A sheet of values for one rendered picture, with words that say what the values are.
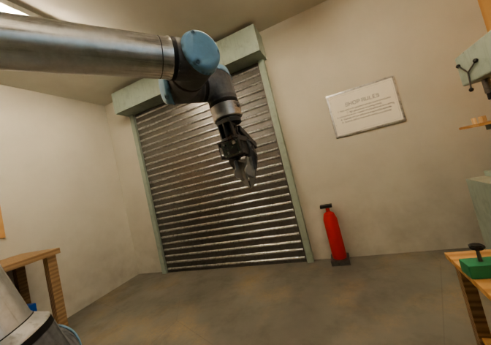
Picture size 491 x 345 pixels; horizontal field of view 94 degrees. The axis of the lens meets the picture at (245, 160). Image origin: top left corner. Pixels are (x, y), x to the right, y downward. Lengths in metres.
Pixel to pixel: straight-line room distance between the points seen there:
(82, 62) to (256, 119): 2.37
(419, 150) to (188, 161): 2.59
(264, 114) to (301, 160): 0.69
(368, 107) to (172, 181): 2.57
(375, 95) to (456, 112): 0.68
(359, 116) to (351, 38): 0.81
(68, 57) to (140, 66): 0.11
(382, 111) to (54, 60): 2.53
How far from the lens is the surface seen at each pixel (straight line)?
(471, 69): 2.24
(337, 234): 2.59
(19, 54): 0.52
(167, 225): 3.54
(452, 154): 2.80
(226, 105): 0.67
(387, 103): 2.69
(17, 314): 0.62
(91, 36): 0.51
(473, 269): 1.26
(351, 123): 2.62
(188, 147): 3.17
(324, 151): 2.62
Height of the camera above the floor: 1.11
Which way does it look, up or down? 3 degrees up
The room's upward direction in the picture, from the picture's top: 13 degrees counter-clockwise
